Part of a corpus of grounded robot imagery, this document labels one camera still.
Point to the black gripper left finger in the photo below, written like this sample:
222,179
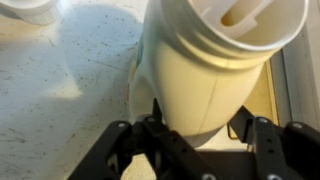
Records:
173,150

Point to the white fabric softener bottle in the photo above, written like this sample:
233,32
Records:
200,83

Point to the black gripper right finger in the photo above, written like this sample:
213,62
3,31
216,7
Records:
286,153

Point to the white bottle lid cap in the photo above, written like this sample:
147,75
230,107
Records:
33,11

